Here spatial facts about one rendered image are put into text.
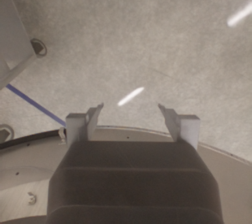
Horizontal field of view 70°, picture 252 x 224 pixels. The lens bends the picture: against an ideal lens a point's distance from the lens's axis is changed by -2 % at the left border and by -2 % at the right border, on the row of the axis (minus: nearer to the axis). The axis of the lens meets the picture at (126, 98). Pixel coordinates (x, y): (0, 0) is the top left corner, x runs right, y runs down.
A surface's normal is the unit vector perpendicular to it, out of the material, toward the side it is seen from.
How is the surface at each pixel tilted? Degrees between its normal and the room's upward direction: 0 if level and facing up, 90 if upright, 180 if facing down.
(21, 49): 0
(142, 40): 0
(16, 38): 0
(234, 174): 90
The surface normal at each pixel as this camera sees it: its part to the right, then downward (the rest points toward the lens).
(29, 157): -0.11, -0.79
